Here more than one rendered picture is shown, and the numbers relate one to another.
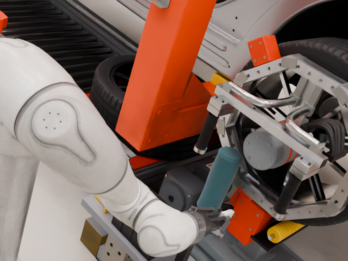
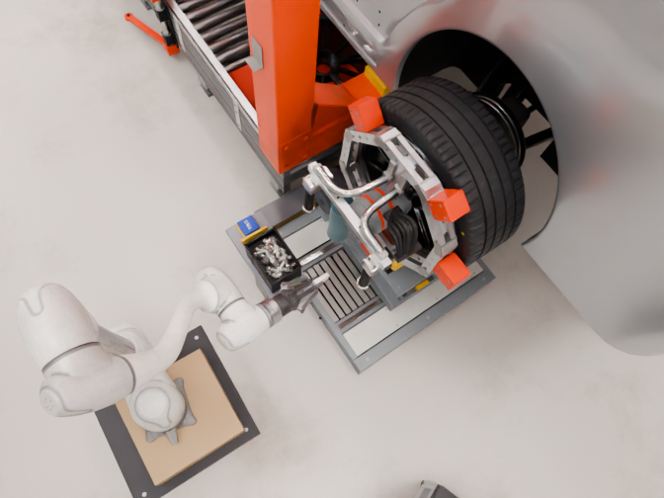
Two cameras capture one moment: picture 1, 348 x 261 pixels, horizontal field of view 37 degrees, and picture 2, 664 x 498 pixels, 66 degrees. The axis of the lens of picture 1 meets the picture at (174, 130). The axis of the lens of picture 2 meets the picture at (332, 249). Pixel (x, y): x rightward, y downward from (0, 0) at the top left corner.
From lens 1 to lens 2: 1.09 m
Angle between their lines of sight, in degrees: 38
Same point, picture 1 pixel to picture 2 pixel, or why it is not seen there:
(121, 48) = not seen: outside the picture
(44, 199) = (227, 180)
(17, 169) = not seen: hidden behind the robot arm
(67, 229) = (245, 211)
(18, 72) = (34, 344)
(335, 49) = (429, 131)
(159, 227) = (227, 336)
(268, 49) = (365, 120)
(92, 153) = (86, 409)
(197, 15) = (294, 72)
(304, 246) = not seen: hidden behind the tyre
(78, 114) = (62, 401)
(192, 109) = (329, 127)
